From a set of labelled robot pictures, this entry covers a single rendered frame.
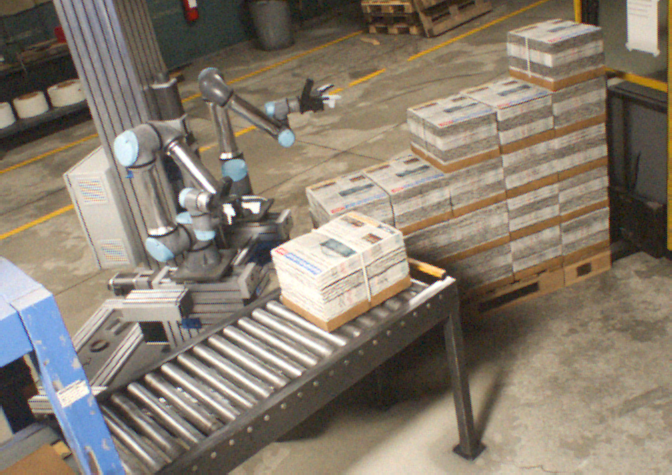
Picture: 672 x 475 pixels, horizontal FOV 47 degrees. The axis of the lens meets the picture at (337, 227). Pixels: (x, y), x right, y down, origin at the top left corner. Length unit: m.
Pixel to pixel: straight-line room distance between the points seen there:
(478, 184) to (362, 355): 1.37
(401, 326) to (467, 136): 1.20
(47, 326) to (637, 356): 2.70
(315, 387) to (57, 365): 0.98
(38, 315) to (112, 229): 1.82
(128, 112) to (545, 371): 2.12
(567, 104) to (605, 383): 1.29
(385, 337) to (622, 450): 1.12
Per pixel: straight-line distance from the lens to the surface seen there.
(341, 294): 2.60
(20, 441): 2.67
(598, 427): 3.36
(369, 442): 3.38
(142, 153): 2.92
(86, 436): 1.84
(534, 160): 3.80
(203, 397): 2.51
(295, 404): 2.44
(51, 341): 1.71
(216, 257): 3.20
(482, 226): 3.75
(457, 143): 3.55
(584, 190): 4.03
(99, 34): 3.18
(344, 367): 2.52
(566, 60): 3.76
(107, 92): 3.25
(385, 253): 2.65
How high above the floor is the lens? 2.25
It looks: 26 degrees down
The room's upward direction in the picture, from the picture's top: 12 degrees counter-clockwise
